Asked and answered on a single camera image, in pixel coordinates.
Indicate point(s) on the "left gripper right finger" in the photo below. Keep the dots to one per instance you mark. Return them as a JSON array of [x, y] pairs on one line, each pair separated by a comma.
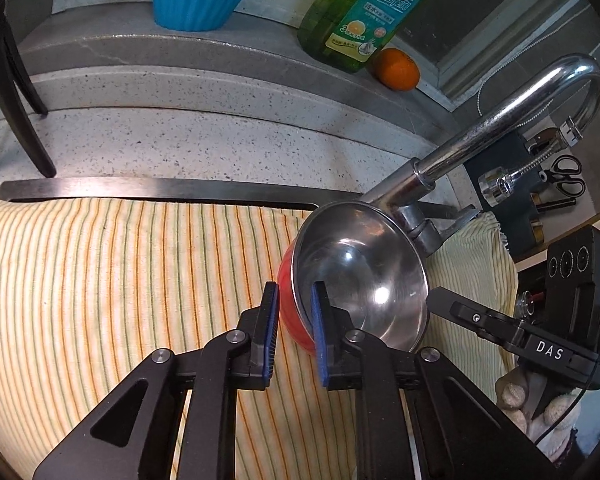
[[416, 414]]

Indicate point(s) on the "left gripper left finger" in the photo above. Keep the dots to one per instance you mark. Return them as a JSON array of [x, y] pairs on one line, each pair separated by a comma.
[[174, 415]]

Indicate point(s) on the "red steel bowl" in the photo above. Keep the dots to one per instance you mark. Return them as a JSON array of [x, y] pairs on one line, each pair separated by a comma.
[[370, 268]]

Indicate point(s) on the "right gloved hand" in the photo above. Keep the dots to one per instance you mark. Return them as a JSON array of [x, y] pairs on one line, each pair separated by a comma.
[[545, 417]]

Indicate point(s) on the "striped yellow cloth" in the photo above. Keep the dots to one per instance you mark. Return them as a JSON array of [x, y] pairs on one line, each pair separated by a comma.
[[89, 287]]

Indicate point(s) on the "black scissors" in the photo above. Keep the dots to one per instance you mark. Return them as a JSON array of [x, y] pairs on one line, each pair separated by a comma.
[[566, 176]]

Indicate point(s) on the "orange fruit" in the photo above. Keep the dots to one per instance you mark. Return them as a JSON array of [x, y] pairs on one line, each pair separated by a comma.
[[396, 70]]

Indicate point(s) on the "green dish soap bottle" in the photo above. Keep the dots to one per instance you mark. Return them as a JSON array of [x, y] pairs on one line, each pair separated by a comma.
[[347, 34]]

